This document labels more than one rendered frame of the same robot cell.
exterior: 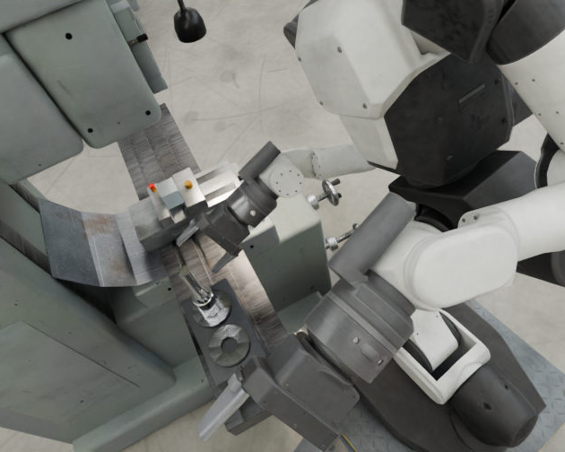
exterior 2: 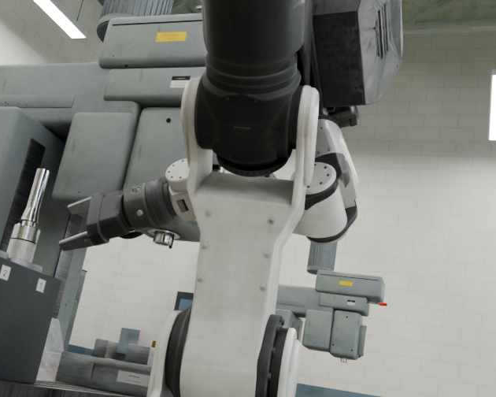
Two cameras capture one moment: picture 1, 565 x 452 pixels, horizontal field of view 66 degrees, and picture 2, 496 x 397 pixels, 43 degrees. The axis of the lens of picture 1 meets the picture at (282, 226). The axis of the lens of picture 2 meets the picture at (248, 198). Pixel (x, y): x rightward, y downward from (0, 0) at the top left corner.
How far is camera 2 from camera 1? 1.31 m
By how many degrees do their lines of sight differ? 78
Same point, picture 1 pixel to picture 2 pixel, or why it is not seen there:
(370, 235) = not seen: outside the picture
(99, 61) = (172, 144)
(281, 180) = (177, 165)
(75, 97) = (140, 161)
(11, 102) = (106, 138)
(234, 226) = (114, 203)
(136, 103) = not seen: hidden behind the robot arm
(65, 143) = (105, 185)
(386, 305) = not seen: outside the picture
